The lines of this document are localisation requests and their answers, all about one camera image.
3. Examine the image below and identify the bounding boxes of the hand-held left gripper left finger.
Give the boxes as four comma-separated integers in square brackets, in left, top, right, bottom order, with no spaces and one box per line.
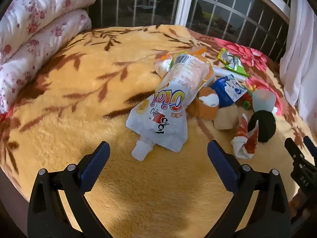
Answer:
[27,141,111,238]

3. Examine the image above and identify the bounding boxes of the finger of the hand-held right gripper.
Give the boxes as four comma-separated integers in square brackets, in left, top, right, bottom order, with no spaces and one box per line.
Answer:
[284,137,307,173]
[303,136,317,164]

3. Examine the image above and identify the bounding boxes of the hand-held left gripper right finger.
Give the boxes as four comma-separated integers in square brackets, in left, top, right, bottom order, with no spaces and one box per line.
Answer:
[207,140,291,238]

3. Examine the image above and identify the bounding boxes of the white spout pouch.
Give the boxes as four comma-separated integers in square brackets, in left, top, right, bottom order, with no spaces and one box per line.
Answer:
[125,55,215,161]

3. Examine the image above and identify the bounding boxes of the green snack wrapper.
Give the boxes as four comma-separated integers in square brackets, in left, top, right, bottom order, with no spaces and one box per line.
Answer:
[217,48,249,77]

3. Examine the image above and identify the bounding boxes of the orange white snack bag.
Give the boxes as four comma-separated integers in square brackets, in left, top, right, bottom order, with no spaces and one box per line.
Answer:
[154,47,207,76]

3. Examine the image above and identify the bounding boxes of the red white wrapper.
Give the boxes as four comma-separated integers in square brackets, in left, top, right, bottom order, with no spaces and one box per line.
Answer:
[231,113,259,159]

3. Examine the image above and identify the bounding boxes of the black round sponge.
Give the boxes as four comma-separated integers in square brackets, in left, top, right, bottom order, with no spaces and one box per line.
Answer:
[248,110,276,143]

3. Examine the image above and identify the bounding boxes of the beige cardboard piece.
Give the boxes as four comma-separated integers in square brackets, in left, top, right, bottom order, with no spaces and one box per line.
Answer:
[214,105,239,130]

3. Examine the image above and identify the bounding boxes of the yellow floral blanket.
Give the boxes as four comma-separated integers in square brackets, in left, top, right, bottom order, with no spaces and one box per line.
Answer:
[0,24,312,238]

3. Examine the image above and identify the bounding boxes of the pale grey cup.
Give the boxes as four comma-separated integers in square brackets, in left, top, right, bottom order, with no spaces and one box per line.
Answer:
[252,89,278,114]

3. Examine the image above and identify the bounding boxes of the red green toy blocks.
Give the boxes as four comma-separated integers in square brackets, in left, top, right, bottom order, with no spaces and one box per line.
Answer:
[236,85,255,110]

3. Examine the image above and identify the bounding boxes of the blue white milk carton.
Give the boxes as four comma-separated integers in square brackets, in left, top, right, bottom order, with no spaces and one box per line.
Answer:
[210,74,248,108]

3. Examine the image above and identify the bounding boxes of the white paper tube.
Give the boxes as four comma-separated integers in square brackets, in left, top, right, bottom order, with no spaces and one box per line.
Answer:
[214,66,245,82]

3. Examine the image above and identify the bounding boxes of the white curtain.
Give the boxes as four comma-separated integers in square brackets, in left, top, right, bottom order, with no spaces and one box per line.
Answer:
[280,0,317,139]

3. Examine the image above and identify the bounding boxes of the folded floral quilt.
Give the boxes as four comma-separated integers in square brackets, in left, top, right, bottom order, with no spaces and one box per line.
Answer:
[0,0,98,114]

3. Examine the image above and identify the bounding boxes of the metal window grille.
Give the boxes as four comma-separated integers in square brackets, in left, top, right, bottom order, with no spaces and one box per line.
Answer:
[88,0,290,62]

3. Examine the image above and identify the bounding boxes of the white window frame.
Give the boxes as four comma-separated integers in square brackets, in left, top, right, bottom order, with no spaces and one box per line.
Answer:
[175,0,291,26]

